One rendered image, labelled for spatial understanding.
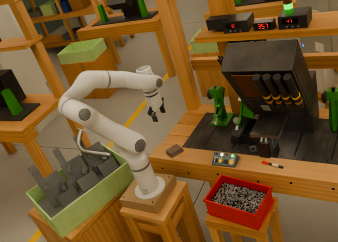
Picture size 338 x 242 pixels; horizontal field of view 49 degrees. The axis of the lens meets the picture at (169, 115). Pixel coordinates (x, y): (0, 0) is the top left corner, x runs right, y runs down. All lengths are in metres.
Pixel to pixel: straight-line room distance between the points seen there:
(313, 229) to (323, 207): 0.23
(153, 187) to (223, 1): 1.21
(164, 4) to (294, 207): 1.87
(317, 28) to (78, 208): 1.74
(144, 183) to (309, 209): 1.51
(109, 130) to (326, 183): 1.17
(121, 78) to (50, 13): 6.56
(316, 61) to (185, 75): 0.91
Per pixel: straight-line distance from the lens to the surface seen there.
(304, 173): 2.18
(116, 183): 2.52
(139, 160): 2.11
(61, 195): 2.57
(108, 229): 2.62
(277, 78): 1.77
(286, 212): 3.20
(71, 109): 1.80
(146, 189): 2.22
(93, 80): 1.84
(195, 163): 2.38
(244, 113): 2.29
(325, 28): 2.19
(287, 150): 2.34
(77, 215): 2.46
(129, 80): 1.94
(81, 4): 7.84
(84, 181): 2.61
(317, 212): 3.20
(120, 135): 1.96
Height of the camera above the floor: 2.38
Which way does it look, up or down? 30 degrees down
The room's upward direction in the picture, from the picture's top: 18 degrees counter-clockwise
